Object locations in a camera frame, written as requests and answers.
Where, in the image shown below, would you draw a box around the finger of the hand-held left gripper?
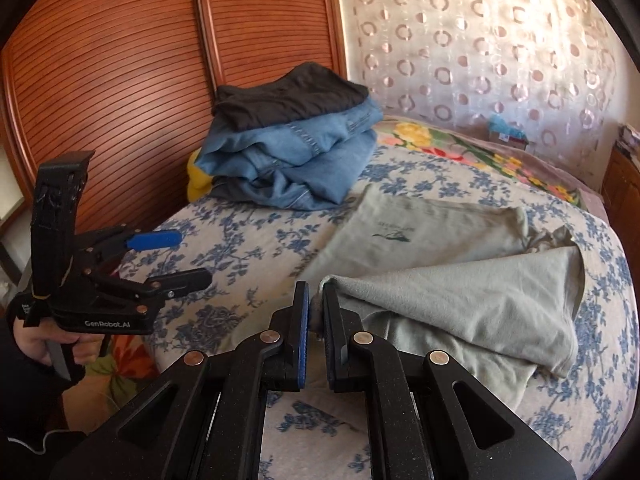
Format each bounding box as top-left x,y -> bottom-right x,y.
82,227 -> 183,267
85,267 -> 214,313

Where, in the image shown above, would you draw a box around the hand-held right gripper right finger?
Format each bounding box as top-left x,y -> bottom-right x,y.
320,285 -> 576,480

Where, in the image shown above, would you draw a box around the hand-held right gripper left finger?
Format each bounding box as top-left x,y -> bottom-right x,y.
50,281 -> 312,480

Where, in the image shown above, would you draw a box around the beige t-shirt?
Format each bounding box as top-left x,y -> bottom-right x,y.
300,182 -> 587,411

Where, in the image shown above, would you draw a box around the person's left forearm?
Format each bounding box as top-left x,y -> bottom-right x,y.
0,310 -> 103,480

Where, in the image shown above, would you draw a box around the dark brown pants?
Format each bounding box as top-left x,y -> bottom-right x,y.
211,61 -> 371,132

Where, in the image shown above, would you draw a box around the person's left hand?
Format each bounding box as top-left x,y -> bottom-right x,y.
12,317 -> 109,368

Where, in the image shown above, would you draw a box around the blue floral bedsheet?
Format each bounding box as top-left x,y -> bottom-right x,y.
117,144 -> 637,480

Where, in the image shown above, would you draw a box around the yellow cloth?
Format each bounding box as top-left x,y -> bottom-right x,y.
185,152 -> 217,204

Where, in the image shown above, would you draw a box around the slatted wooden headboard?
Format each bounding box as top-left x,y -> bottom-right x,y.
0,0 -> 349,281

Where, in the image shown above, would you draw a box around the blue denim jeans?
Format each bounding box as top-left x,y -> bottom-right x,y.
209,130 -> 379,212
196,97 -> 385,182

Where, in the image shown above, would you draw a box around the colourful floral blanket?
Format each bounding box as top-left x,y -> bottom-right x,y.
374,117 -> 592,211

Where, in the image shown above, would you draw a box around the small box with blue bag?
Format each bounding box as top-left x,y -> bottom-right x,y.
487,115 -> 529,149

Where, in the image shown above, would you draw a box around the wooden cabinet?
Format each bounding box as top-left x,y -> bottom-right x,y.
600,144 -> 640,228

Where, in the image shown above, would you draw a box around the circle-patterned sheer curtain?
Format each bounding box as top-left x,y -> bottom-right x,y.
332,0 -> 622,196

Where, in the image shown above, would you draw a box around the clutter of small items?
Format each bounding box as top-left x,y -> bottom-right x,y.
616,122 -> 640,162

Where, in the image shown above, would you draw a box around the thin white cable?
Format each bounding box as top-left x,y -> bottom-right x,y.
7,427 -> 88,454

